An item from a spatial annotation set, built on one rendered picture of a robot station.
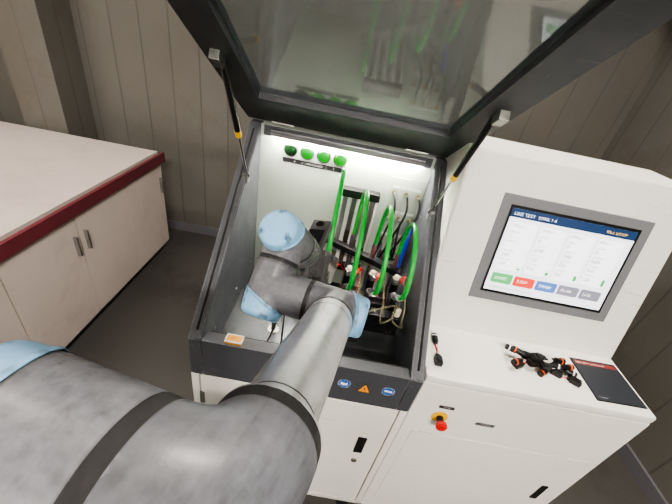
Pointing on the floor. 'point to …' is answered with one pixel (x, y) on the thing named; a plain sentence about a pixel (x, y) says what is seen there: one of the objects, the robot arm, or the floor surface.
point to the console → (507, 150)
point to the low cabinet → (72, 229)
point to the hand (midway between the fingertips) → (327, 266)
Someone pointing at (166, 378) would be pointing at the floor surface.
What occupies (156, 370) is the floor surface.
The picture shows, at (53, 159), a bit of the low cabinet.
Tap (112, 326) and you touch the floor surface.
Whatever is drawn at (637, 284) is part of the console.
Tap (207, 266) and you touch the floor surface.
